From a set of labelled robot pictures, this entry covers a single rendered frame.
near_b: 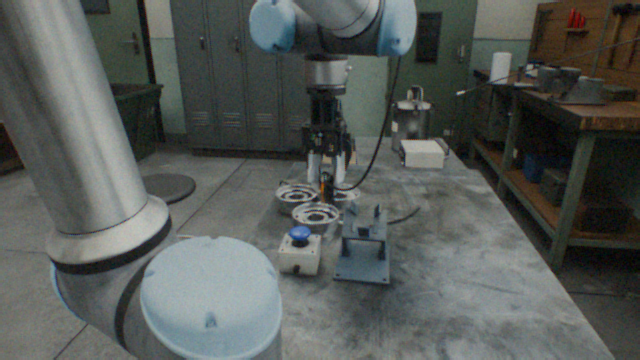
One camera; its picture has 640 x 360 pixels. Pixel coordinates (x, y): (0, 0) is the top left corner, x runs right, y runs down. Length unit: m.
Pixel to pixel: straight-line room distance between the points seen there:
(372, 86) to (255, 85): 1.18
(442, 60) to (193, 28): 2.22
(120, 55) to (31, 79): 4.45
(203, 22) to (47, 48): 3.48
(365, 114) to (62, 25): 3.83
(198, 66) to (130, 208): 3.50
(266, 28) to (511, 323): 0.57
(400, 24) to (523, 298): 0.50
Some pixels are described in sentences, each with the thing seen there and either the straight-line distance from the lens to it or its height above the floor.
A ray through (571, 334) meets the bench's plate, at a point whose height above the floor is 0.80.
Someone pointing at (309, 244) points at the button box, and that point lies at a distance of 0.74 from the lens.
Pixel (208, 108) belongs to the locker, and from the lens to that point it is 3.91.
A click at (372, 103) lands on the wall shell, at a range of 4.08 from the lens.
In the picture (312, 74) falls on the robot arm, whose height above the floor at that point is 1.15.
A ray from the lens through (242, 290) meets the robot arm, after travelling 0.34.
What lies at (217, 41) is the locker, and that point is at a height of 1.10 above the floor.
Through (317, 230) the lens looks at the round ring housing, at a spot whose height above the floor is 0.82.
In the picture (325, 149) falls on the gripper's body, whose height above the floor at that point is 1.03.
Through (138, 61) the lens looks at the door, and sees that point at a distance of 4.71.
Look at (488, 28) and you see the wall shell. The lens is 4.16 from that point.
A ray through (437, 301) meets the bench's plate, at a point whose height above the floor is 0.80.
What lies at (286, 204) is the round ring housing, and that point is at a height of 0.83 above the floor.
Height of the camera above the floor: 1.23
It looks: 22 degrees down
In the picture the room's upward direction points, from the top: straight up
